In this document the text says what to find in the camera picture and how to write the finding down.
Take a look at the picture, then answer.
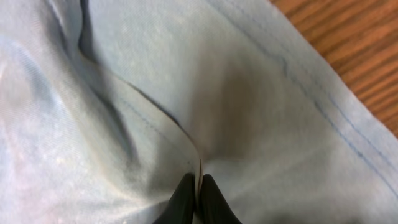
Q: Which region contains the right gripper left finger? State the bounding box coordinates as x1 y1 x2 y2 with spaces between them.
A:
153 173 195 224

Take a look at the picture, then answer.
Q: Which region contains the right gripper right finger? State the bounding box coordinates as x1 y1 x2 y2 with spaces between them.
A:
200 174 241 224

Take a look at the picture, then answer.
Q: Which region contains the light blue printed t-shirt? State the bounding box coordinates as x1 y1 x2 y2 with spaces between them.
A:
1 1 397 223

